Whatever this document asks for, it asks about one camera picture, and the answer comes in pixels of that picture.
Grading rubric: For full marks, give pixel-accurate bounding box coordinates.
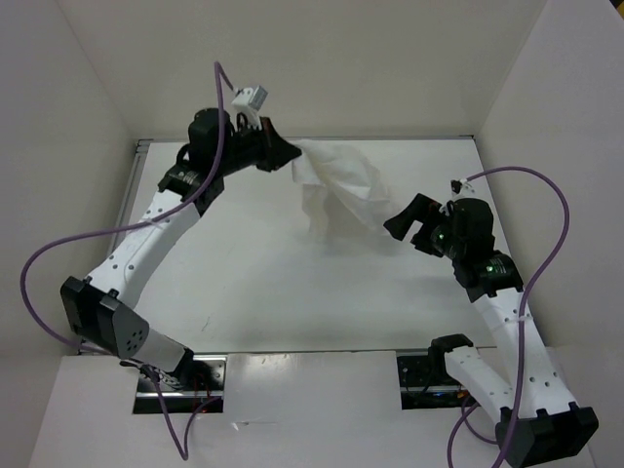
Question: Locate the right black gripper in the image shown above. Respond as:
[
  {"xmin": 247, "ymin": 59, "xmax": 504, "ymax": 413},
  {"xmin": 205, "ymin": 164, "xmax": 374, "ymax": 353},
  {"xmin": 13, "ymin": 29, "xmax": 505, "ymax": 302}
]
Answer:
[{"xmin": 383, "ymin": 192, "xmax": 465, "ymax": 259}]

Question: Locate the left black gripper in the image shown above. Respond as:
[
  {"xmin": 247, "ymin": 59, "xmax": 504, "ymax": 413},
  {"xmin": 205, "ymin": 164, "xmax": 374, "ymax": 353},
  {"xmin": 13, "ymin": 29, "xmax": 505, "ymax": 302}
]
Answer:
[{"xmin": 215, "ymin": 117, "xmax": 301, "ymax": 176}]

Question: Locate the white pleated skirt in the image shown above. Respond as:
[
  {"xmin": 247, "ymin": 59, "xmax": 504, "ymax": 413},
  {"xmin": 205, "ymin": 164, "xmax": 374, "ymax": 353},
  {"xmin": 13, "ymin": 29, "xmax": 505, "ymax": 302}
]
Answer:
[{"xmin": 292, "ymin": 139, "xmax": 397, "ymax": 239}]

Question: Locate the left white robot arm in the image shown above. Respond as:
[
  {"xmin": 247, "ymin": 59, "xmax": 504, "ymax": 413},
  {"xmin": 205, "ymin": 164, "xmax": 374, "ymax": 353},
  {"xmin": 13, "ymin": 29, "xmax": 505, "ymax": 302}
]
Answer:
[{"xmin": 60, "ymin": 108, "xmax": 302, "ymax": 390}]

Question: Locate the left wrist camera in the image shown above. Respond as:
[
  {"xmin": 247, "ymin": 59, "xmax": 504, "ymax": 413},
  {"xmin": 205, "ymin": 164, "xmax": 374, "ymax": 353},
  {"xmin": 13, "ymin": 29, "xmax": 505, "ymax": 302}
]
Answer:
[{"xmin": 231, "ymin": 86, "xmax": 268, "ymax": 113}]

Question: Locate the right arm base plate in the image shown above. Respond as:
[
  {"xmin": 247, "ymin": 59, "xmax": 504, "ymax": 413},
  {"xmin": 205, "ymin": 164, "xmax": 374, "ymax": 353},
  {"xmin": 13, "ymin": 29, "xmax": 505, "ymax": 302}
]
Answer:
[{"xmin": 396, "ymin": 351, "xmax": 475, "ymax": 410}]

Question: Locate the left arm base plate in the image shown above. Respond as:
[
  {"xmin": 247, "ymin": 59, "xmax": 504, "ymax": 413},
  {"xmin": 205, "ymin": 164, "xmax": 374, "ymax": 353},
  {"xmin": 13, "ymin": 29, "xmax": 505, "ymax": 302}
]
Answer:
[{"xmin": 133, "ymin": 355, "xmax": 227, "ymax": 414}]

